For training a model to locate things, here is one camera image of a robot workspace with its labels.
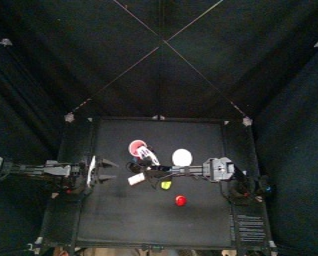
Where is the red cup white inside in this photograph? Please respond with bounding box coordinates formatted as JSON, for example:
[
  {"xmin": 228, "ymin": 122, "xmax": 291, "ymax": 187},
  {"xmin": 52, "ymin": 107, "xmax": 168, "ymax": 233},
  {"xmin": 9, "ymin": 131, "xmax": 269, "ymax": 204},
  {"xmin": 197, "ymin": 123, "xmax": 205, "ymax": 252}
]
[{"xmin": 126, "ymin": 139, "xmax": 148, "ymax": 158}]

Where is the red toy tomato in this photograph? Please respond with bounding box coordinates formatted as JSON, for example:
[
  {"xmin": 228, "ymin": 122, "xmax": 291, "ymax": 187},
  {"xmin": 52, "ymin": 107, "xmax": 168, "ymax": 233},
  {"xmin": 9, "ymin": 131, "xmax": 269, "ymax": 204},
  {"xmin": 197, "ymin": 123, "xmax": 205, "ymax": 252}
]
[{"xmin": 173, "ymin": 194, "xmax": 188, "ymax": 208}]

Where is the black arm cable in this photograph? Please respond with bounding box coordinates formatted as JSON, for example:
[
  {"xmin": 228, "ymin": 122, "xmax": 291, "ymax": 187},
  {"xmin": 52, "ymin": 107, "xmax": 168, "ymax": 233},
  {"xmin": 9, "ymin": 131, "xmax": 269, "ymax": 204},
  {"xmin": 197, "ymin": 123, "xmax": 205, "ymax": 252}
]
[{"xmin": 216, "ymin": 179, "xmax": 235, "ymax": 202}]

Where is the white rectangular block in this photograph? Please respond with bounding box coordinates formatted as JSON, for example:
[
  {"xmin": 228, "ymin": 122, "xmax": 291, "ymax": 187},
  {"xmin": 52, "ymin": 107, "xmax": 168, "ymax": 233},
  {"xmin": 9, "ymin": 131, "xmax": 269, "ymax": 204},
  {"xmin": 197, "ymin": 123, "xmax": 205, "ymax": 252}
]
[{"xmin": 126, "ymin": 172, "xmax": 146, "ymax": 187}]

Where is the black cloth curtain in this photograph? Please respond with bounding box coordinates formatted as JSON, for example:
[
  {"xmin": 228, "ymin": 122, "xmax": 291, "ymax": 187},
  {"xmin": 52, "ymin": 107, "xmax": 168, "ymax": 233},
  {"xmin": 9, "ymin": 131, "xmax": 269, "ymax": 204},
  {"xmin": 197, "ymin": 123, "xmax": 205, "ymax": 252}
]
[{"xmin": 0, "ymin": 0, "xmax": 318, "ymax": 256}]

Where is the white text label sticker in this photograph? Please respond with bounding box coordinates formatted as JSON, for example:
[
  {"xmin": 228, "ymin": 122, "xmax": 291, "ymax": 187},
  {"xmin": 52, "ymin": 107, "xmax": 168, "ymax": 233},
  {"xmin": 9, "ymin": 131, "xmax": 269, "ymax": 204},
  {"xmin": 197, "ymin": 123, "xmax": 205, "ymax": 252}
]
[{"xmin": 235, "ymin": 214, "xmax": 268, "ymax": 245}]

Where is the small green black clamp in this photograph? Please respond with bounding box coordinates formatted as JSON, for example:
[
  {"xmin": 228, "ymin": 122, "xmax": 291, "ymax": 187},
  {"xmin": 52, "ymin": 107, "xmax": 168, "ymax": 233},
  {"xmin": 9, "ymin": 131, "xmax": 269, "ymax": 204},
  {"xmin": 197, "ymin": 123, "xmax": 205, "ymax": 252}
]
[{"xmin": 140, "ymin": 243, "xmax": 165, "ymax": 252}]

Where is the grey table corner bracket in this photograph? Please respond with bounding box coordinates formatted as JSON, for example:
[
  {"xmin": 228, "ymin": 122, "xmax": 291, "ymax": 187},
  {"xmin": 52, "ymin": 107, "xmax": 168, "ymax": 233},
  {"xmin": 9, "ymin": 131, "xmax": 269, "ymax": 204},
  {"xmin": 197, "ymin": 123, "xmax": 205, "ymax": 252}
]
[
  {"xmin": 267, "ymin": 240, "xmax": 279, "ymax": 256},
  {"xmin": 26, "ymin": 235, "xmax": 45, "ymax": 256}
]

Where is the thin tan cord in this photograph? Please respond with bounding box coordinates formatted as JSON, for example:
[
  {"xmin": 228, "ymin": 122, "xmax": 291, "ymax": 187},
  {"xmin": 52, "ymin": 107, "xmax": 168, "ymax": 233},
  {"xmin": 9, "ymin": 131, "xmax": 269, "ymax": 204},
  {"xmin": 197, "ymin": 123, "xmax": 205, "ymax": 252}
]
[
  {"xmin": 110, "ymin": 0, "xmax": 249, "ymax": 118},
  {"xmin": 69, "ymin": 0, "xmax": 225, "ymax": 115}
]

